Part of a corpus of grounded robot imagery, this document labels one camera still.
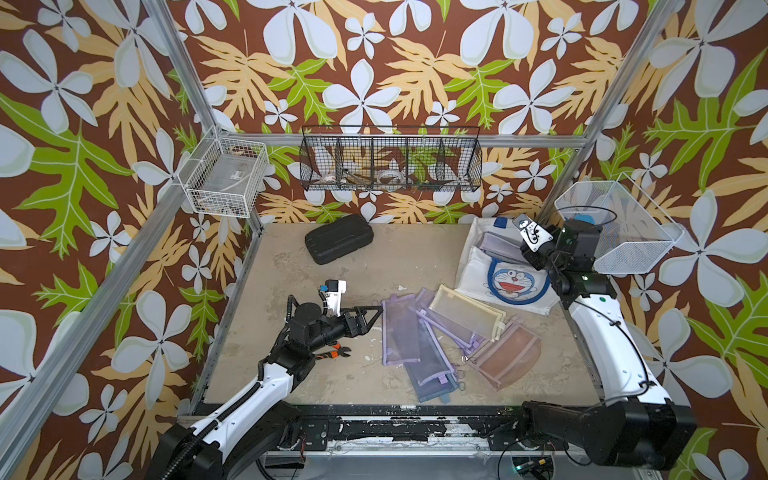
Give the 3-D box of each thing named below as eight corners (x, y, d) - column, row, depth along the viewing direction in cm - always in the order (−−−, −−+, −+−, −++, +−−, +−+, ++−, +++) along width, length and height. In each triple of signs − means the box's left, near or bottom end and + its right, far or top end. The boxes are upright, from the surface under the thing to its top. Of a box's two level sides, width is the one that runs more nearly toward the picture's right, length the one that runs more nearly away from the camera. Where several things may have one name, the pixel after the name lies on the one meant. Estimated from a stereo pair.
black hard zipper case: (318, 270, 109) (315, 260, 104) (301, 242, 118) (298, 232, 113) (377, 243, 117) (376, 232, 113) (357, 218, 126) (356, 208, 121)
